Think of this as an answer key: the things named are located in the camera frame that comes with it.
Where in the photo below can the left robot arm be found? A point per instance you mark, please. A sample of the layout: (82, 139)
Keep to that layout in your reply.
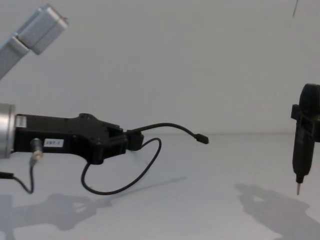
(6, 130)

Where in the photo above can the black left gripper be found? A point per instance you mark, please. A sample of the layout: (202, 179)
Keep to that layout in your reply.
(62, 130)

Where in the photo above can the white table cloth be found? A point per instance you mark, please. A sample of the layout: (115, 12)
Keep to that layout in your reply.
(175, 215)

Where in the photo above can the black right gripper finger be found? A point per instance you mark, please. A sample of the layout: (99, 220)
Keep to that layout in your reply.
(313, 127)

